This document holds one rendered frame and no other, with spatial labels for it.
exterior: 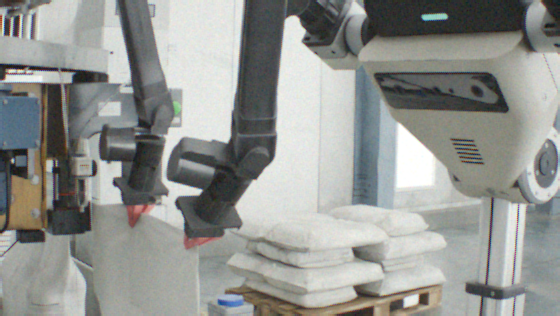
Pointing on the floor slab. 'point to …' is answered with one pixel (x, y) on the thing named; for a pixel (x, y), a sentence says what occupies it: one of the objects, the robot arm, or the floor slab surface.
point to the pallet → (375, 305)
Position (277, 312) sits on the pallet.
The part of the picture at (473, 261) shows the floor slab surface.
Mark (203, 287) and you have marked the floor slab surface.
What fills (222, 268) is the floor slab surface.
